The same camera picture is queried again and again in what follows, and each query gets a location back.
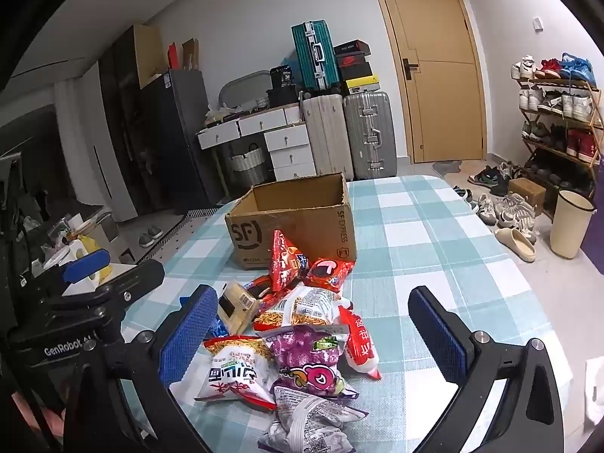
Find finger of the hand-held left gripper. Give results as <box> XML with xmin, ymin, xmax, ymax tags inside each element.
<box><xmin>47</xmin><ymin>259</ymin><xmax>166</xmax><ymax>314</ymax></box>
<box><xmin>28</xmin><ymin>249</ymin><xmax>112</xmax><ymax>296</ymax></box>

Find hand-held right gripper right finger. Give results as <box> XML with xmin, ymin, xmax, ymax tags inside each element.
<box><xmin>407</xmin><ymin>286</ymin><xmax>565</xmax><ymax>453</ymax></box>

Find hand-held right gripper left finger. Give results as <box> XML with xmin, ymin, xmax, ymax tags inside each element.
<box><xmin>63</xmin><ymin>284</ymin><xmax>220</xmax><ymax>453</ymax></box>

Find beige cracker packet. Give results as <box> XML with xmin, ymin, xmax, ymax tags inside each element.
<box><xmin>217</xmin><ymin>280</ymin><xmax>263</xmax><ymax>336</ymax></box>

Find white noodle snack packet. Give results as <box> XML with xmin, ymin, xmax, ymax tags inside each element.
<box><xmin>194</xmin><ymin>335</ymin><xmax>277</xmax><ymax>410</ymax></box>

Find white and red snack packet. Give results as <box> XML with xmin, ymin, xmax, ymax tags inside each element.
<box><xmin>337</xmin><ymin>305</ymin><xmax>382</xmax><ymax>381</ymax></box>

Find small dark red packet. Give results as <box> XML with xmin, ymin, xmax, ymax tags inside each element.
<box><xmin>243</xmin><ymin>279</ymin><xmax>284</xmax><ymax>300</ymax></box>

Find red triangular snack packet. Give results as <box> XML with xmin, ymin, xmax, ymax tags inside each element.
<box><xmin>269</xmin><ymin>230</ymin><xmax>311</xmax><ymax>292</ymax></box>

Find red cookie packet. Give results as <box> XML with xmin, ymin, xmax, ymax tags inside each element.
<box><xmin>303</xmin><ymin>257</ymin><xmax>354</xmax><ymax>292</ymax></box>

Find silver purple snack packet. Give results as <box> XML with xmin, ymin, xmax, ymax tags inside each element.
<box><xmin>257</xmin><ymin>384</ymin><xmax>369</xmax><ymax>453</ymax></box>

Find person's left hand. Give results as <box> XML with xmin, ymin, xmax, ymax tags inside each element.
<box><xmin>10</xmin><ymin>387</ymin><xmax>65</xmax><ymax>437</ymax></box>

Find yellow plastic bag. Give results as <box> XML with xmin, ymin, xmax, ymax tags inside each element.
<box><xmin>78</xmin><ymin>233</ymin><xmax>114</xmax><ymax>279</ymax></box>

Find teal checked tablecloth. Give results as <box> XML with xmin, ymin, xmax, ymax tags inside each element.
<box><xmin>120</xmin><ymin>174</ymin><xmax>574</xmax><ymax>453</ymax></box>

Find beige slide sandal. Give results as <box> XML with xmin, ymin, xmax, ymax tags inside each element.
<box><xmin>495</xmin><ymin>227</ymin><xmax>538</xmax><ymax>262</ymax></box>

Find scattered sneakers pile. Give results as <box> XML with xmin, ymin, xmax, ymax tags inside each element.
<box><xmin>453</xmin><ymin>163</ymin><xmax>539</xmax><ymax>246</ymax></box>

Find tall dark cabinet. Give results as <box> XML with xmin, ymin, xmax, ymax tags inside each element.
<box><xmin>99</xmin><ymin>25</ymin><xmax>168</xmax><ymax>220</ymax></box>

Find dark grey refrigerator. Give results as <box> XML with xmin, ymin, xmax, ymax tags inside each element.
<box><xmin>139</xmin><ymin>70</ymin><xmax>225</xmax><ymax>206</ymax></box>

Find woven laundry basket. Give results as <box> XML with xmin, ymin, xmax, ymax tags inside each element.
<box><xmin>230</xmin><ymin>147</ymin><xmax>267</xmax><ymax>187</ymax></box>

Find small brown cardboard box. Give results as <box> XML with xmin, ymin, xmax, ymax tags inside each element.
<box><xmin>508</xmin><ymin>177</ymin><xmax>547</xmax><ymax>203</ymax></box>

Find cream waste bin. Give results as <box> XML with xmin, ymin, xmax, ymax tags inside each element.
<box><xmin>550</xmin><ymin>190</ymin><xmax>596</xmax><ymax>259</ymax></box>

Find white drawer desk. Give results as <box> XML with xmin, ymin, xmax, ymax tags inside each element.
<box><xmin>197</xmin><ymin>103</ymin><xmax>317</xmax><ymax>199</ymax></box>

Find silver suitcase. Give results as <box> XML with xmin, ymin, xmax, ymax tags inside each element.
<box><xmin>343</xmin><ymin>91</ymin><xmax>398</xmax><ymax>180</ymax></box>

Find beige suitcase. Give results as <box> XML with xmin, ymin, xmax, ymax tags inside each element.
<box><xmin>300</xmin><ymin>93</ymin><xmax>354</xmax><ymax>181</ymax></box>

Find tan wooden door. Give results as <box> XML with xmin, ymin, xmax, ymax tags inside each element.
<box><xmin>367</xmin><ymin>0</ymin><xmax>488</xmax><ymax>164</ymax></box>

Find brown paper bag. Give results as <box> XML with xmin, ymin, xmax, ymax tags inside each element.
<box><xmin>182</xmin><ymin>38</ymin><xmax>200</xmax><ymax>71</ymax></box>

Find wooden shoe rack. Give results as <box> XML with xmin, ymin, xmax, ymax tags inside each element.
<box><xmin>511</xmin><ymin>54</ymin><xmax>604</xmax><ymax>208</ymax></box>

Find black printed box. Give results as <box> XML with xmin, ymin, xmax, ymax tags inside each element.
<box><xmin>270</xmin><ymin>65</ymin><xmax>294</xmax><ymax>89</ymax></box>

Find rows of assorted shoes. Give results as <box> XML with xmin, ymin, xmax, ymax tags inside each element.
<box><xmin>511</xmin><ymin>54</ymin><xmax>604</xmax><ymax>190</ymax></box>

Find plain black shoebox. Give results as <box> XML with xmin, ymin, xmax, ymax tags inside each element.
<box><xmin>340</xmin><ymin>62</ymin><xmax>373</xmax><ymax>81</ymax></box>

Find teal suitcase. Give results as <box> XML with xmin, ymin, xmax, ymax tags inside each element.
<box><xmin>291</xmin><ymin>20</ymin><xmax>341</xmax><ymax>94</ymax></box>

